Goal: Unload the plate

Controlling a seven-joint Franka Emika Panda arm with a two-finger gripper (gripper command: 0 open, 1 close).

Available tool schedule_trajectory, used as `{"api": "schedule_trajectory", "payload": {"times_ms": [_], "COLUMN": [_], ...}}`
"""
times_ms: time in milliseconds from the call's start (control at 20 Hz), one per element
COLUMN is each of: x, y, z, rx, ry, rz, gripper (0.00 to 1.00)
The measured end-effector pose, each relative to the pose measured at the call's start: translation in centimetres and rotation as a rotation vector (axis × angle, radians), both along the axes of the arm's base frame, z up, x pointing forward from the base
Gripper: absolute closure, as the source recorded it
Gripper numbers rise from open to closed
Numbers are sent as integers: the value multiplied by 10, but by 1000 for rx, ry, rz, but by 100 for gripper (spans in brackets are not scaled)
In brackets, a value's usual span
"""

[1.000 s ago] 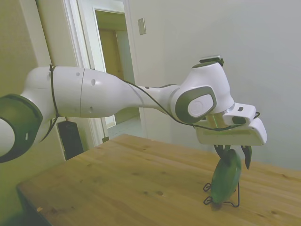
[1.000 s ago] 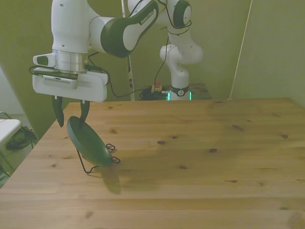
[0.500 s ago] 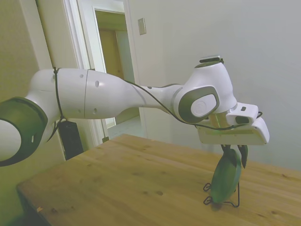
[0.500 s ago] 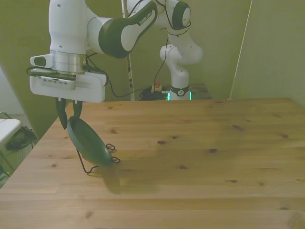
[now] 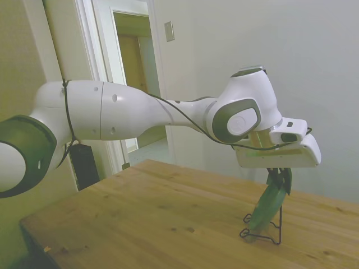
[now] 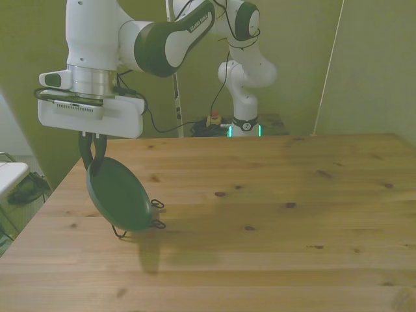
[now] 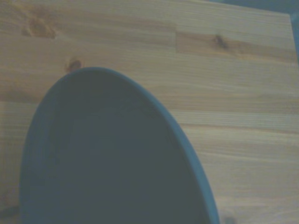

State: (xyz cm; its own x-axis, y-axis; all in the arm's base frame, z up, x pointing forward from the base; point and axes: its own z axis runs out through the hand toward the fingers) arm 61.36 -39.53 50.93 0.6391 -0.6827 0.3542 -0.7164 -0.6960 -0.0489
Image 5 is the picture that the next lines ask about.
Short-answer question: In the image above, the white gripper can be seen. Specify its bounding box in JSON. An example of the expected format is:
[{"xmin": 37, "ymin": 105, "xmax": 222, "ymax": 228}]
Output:
[{"xmin": 234, "ymin": 133, "xmax": 322, "ymax": 197}]

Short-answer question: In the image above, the green plate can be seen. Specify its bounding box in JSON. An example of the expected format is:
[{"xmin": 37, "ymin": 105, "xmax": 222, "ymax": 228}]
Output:
[{"xmin": 248, "ymin": 171, "xmax": 292, "ymax": 235}]

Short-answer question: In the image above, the wooden hallway door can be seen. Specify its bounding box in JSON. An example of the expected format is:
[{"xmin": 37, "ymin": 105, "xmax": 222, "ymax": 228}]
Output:
[{"xmin": 117, "ymin": 34, "xmax": 154, "ymax": 95}]

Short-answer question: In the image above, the black rectangular box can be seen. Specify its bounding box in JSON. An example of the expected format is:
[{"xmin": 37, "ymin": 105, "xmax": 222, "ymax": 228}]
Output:
[{"xmin": 68, "ymin": 143, "xmax": 101, "ymax": 192}]

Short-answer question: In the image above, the beige open door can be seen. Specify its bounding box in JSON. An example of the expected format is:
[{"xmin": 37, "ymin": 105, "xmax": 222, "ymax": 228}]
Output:
[{"xmin": 0, "ymin": 0, "xmax": 85, "ymax": 124}]

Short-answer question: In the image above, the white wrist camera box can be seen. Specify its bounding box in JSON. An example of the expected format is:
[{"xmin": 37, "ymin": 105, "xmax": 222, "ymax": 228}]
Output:
[{"xmin": 268, "ymin": 118, "xmax": 309, "ymax": 144}]

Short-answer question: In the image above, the black wire plate stand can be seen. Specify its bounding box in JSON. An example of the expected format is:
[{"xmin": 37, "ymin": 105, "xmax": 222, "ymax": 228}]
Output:
[{"xmin": 238, "ymin": 206, "xmax": 283, "ymax": 246}]

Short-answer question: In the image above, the grey camera on stand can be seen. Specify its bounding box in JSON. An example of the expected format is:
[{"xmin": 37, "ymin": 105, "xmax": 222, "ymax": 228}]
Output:
[{"xmin": 240, "ymin": 64, "xmax": 266, "ymax": 72}]

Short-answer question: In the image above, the grey wall switch plate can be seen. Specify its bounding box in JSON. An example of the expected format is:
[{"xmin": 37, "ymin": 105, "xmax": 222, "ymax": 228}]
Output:
[{"xmin": 164, "ymin": 21, "xmax": 175, "ymax": 43}]

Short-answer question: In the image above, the white door frame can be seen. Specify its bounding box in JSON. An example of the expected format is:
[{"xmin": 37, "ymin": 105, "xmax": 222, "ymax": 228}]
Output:
[{"xmin": 75, "ymin": 0, "xmax": 177, "ymax": 180}]

